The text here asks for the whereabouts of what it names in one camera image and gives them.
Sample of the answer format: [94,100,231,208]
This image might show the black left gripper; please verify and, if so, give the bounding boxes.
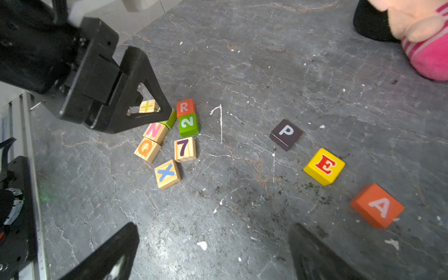
[30,17,172,134]

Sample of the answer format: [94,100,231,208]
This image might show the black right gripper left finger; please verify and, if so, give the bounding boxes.
[62,222,140,280]

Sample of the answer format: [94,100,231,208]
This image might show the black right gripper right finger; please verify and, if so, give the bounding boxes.
[288,224,366,280]

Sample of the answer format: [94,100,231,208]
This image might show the orange A block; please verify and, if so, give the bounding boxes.
[350,184,405,229]

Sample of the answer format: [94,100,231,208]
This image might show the yellow E block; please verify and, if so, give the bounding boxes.
[303,148,345,186]

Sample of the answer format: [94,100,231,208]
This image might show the dark purple P block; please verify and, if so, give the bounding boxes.
[269,119,304,151]

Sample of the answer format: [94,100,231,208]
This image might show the wooden plus sign block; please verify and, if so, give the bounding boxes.
[139,100,159,113]

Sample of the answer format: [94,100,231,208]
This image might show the wooden N block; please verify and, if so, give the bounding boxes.
[143,122,169,145]

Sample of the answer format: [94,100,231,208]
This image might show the wooden Q block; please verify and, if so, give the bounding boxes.
[134,138,161,163]

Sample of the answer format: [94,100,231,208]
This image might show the green window house block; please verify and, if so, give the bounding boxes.
[161,108,177,130]

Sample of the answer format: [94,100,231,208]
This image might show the orange R block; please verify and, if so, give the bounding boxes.
[176,99,196,119]

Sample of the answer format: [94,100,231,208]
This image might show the green number 2 block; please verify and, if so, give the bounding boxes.
[178,113,200,138]

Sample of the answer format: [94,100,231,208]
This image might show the wooden X block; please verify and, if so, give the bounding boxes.
[155,160,181,190]

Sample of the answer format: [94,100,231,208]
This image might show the wooden number 7 block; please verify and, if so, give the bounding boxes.
[175,137,197,162]

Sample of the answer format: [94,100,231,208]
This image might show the pink cartoon boy plush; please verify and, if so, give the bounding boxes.
[353,0,448,82]

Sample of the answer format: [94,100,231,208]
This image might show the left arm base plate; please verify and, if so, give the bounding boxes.
[1,137,37,280]

